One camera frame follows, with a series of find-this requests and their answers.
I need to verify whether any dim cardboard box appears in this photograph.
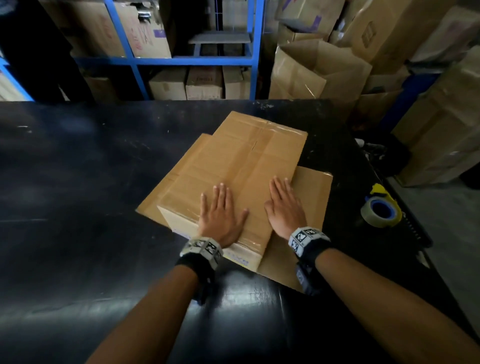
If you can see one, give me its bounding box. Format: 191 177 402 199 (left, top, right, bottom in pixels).
84 76 119 104

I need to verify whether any clear packing tape roll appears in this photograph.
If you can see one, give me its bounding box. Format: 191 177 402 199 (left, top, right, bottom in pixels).
360 196 403 229

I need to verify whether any tall stacked cardboard box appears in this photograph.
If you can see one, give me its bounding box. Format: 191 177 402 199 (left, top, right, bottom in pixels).
391 46 480 188

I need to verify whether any person's left hand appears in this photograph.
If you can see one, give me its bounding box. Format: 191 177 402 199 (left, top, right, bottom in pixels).
197 182 250 248

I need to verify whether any left wrist marker band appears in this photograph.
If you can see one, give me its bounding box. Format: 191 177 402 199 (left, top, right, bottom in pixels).
175 236 224 306

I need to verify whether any wrist marker band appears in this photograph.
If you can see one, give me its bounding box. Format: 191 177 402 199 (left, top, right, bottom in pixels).
175 236 224 306
287 226 333 297

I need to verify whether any low cardboard box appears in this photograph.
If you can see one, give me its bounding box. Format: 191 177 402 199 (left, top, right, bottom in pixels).
352 89 404 131

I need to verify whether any cardboard box with pink scribble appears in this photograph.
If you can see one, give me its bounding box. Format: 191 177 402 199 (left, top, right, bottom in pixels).
114 1 173 59

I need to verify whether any large plain cardboard box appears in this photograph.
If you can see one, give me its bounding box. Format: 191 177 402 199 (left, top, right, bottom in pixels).
39 0 127 59

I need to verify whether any tilted large cardboard box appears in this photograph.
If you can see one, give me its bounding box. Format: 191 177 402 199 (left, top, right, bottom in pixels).
335 0 457 74

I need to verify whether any grey step stool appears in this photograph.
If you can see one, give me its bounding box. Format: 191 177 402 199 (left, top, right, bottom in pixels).
188 31 252 57

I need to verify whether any yellow tape dispenser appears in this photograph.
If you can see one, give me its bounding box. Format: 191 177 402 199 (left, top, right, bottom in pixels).
365 183 403 223

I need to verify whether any person's right hand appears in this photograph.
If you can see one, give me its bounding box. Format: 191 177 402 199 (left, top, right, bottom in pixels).
264 176 308 241

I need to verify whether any taped brown cardboard box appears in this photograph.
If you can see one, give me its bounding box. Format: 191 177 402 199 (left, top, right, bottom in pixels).
157 111 308 273

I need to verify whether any right wrist marker band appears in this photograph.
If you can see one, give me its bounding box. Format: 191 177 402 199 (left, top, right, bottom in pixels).
287 226 333 297

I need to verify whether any blue cart frame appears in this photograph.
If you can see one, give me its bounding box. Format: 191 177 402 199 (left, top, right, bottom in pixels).
378 73 442 133

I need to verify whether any person's right forearm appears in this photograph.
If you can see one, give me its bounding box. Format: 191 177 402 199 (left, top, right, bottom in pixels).
315 248 480 364

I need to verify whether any small cardboard box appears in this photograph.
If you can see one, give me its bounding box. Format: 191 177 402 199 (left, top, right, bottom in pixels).
185 66 224 100
222 66 252 100
148 67 188 101

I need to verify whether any person's left forearm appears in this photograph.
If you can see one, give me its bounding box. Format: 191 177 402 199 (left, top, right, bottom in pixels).
85 264 200 364

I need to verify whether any cardboard box with purple tape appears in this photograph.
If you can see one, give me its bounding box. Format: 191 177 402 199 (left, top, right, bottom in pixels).
275 0 346 40

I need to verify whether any pale cardboard box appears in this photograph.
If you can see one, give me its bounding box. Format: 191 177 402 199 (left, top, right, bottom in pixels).
410 5 480 63

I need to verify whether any open empty cardboard box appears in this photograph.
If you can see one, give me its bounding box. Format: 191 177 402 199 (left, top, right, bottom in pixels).
268 39 373 104

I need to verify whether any flat brown cardboard sheet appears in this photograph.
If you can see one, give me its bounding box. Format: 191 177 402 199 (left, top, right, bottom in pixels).
136 133 334 293

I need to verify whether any blue metal shelf rack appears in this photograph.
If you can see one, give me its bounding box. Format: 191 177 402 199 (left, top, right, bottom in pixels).
0 0 265 102

